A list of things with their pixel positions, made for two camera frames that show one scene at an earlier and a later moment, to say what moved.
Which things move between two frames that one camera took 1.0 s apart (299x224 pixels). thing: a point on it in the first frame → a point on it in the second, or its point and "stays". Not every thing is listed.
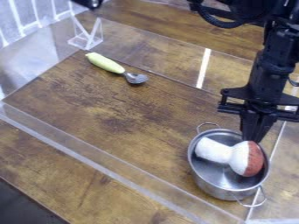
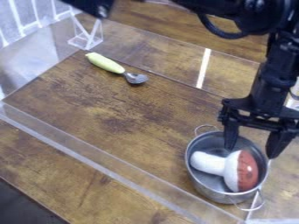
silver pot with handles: x=216 y=181 stays
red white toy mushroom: x=244 y=155 → x=238 y=167
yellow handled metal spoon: x=111 y=65 stays
